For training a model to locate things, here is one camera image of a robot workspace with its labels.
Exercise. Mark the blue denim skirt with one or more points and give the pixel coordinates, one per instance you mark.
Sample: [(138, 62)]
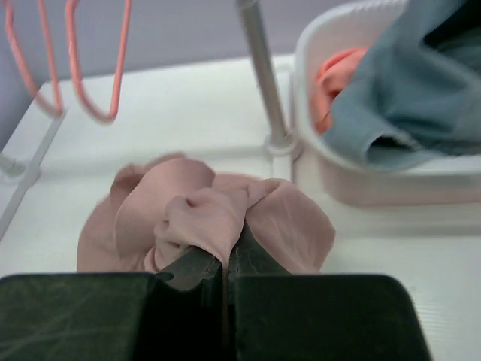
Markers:
[(415, 94)]

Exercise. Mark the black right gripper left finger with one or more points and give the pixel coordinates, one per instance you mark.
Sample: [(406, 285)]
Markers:
[(171, 315)]

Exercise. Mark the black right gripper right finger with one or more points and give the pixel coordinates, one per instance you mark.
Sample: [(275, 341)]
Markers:
[(276, 315)]

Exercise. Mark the white clothes rack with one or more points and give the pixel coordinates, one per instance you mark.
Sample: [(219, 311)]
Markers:
[(281, 145)]

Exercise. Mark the coral pink skirt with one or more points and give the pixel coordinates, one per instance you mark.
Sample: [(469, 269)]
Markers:
[(332, 77)]

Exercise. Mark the white plastic basin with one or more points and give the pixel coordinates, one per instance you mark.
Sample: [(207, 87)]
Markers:
[(440, 181)]

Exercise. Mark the pink denim skirt hanger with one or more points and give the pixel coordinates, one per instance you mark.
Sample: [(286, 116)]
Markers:
[(28, 64)]

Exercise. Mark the dusty pink dress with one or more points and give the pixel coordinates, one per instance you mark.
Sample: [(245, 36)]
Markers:
[(155, 212)]

